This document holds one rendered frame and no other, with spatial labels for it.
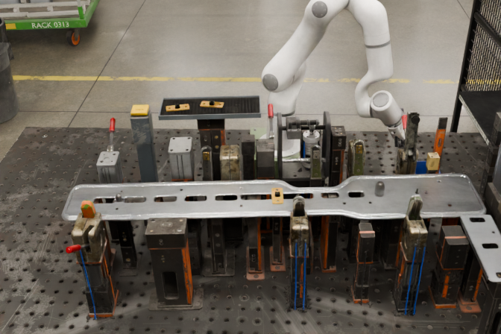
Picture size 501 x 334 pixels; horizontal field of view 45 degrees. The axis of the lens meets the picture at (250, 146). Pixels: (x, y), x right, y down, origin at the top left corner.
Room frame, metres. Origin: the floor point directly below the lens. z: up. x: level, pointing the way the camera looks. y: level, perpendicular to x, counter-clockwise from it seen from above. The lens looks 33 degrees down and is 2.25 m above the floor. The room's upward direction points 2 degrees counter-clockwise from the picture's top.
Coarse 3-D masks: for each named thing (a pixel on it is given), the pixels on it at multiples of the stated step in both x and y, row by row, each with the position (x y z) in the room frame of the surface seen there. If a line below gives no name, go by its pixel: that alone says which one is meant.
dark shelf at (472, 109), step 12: (468, 96) 2.20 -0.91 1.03; (480, 96) 2.20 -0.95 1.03; (492, 96) 2.19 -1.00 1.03; (468, 108) 2.11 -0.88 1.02; (480, 108) 2.10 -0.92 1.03; (492, 108) 2.10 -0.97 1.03; (480, 120) 2.01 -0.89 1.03; (492, 120) 2.00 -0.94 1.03; (480, 132) 1.95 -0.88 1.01; (492, 132) 1.92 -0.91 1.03
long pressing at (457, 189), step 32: (96, 192) 1.66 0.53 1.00; (128, 192) 1.65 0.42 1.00; (160, 192) 1.65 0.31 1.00; (192, 192) 1.64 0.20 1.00; (224, 192) 1.64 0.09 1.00; (256, 192) 1.63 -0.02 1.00; (288, 192) 1.62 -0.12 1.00; (320, 192) 1.62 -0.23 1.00; (384, 192) 1.61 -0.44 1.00; (448, 192) 1.60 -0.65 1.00
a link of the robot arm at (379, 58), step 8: (368, 48) 1.98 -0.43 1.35; (376, 48) 1.96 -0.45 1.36; (384, 48) 1.97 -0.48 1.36; (368, 56) 1.98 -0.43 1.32; (376, 56) 1.96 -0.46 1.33; (384, 56) 1.96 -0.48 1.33; (368, 64) 1.99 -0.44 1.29; (376, 64) 1.96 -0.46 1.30; (384, 64) 1.96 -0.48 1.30; (392, 64) 1.98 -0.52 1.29; (368, 72) 1.99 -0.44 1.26; (376, 72) 1.96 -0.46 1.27; (384, 72) 1.95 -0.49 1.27; (392, 72) 1.97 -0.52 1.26; (368, 80) 1.98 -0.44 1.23; (376, 80) 1.96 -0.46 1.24; (360, 88) 1.99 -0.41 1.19; (360, 96) 1.99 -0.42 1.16; (368, 96) 2.04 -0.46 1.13; (360, 104) 1.99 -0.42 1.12; (368, 104) 1.99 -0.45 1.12; (360, 112) 1.99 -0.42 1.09; (368, 112) 1.98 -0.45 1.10
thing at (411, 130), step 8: (408, 112) 1.77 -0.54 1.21; (416, 112) 1.77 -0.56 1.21; (408, 120) 1.76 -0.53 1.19; (416, 120) 1.73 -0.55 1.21; (408, 128) 1.75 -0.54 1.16; (416, 128) 1.75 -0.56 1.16; (408, 136) 1.74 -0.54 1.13; (416, 136) 1.74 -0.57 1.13; (408, 144) 1.74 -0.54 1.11; (416, 144) 1.74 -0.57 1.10
